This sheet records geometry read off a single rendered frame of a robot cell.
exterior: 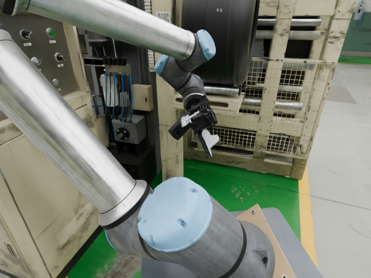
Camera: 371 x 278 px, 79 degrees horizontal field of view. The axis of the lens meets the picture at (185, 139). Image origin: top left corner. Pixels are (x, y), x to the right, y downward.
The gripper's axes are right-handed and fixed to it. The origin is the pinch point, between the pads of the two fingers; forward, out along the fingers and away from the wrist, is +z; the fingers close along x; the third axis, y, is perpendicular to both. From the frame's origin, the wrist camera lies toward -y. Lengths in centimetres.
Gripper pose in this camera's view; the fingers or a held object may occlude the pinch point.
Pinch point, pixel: (196, 144)
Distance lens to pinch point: 67.3
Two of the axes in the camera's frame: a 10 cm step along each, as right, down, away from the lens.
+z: 0.7, 6.4, -7.6
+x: 5.6, 6.1, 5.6
